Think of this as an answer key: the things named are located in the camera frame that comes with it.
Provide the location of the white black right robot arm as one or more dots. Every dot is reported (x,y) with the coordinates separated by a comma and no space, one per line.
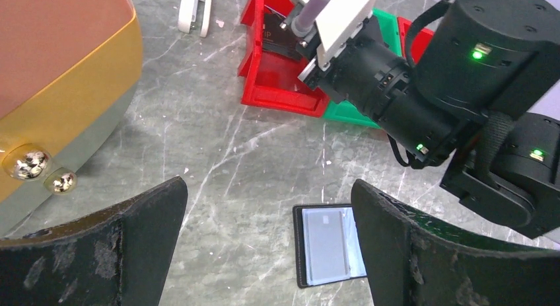
(461,93)

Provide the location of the red plastic bin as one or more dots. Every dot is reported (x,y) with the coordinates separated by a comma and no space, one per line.
(271,79)
(420,43)

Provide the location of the black leather card holder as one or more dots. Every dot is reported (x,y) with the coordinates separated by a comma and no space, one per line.
(354,256)

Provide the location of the white orange cylinder drum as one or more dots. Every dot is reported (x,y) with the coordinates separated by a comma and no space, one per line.
(69,70)

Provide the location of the small white clip block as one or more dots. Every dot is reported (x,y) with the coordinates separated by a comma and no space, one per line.
(187,13)

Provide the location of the black VIP card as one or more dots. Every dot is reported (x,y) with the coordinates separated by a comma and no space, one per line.
(277,41)

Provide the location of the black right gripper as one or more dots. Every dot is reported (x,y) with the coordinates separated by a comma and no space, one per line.
(378,83)

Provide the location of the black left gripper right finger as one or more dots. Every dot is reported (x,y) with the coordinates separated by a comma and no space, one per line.
(413,258)

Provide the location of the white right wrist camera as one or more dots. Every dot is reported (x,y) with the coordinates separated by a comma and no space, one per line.
(333,21)

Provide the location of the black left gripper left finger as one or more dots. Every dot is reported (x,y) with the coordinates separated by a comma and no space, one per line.
(120,255)

